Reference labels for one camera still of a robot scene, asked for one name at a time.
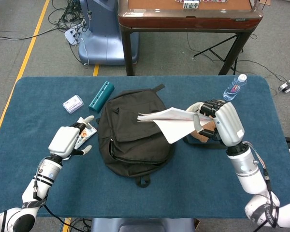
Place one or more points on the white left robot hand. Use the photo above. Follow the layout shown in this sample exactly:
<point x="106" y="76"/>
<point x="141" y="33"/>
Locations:
<point x="62" y="141"/>

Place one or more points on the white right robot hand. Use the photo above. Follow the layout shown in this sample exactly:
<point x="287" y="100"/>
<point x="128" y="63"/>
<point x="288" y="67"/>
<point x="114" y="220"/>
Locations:
<point x="228" y="123"/>

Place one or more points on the white paper booklet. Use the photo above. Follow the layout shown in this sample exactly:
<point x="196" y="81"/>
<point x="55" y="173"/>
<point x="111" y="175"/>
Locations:
<point x="174" y="125"/>

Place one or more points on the black fabric backpack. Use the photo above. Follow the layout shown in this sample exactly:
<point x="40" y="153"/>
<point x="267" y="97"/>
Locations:
<point x="130" y="145"/>

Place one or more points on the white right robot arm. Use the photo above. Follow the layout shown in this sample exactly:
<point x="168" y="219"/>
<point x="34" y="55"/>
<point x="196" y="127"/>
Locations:
<point x="246" y="169"/>

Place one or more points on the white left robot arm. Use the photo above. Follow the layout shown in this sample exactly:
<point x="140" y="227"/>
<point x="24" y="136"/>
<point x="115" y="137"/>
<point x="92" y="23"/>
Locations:
<point x="42" y="178"/>

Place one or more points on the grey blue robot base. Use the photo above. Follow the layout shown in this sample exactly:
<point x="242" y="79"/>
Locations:
<point x="142" y="224"/>

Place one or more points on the white printed fabric pouch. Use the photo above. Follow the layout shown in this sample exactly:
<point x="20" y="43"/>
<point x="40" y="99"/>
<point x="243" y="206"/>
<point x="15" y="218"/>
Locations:
<point x="87" y="133"/>

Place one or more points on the clear plastic water bottle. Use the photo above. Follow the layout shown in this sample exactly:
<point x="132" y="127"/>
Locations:
<point x="233" y="89"/>

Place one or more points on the small white plastic box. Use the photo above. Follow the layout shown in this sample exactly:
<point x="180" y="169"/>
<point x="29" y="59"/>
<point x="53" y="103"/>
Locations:
<point x="73" y="104"/>

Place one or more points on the teal cylindrical pencil case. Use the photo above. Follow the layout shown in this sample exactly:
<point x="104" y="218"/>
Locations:
<point x="101" y="96"/>

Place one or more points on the blue felt table cover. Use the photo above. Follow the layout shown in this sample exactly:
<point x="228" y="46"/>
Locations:
<point x="195" y="181"/>

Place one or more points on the white power strip with plugs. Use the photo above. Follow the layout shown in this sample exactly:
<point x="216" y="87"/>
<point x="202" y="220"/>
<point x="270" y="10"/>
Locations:
<point x="71" y="35"/>

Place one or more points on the blue grey machine base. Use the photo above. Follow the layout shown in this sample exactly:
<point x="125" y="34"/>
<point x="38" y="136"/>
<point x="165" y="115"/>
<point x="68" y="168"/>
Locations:
<point x="101" y="41"/>

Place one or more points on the brown mahjong table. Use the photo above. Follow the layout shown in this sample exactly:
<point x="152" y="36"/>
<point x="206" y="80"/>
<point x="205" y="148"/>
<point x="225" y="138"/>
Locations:
<point x="188" y="20"/>

